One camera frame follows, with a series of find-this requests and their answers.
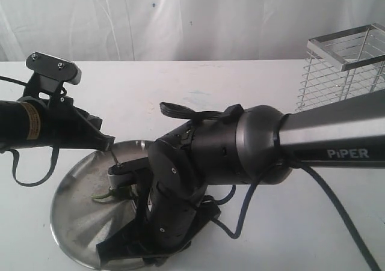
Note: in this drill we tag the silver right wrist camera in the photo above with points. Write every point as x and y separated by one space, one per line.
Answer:
131 172

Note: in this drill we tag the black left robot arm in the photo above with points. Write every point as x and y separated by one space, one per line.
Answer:
14 120

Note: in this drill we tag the dark green round vegetable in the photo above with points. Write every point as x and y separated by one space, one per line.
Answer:
113 194

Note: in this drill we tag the round stainless steel plate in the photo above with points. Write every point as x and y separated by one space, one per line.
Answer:
78 222

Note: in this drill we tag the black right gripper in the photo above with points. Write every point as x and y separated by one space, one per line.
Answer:
152 238

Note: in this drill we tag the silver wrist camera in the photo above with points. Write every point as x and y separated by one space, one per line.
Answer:
54 68
131 172

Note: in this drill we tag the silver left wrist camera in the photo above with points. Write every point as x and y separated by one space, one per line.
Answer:
54 68

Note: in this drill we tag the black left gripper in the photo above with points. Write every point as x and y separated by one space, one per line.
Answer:
54 121

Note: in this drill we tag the chrome wire utensil holder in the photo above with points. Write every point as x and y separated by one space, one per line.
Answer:
342 65

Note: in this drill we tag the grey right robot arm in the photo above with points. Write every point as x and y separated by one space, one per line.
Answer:
254 146

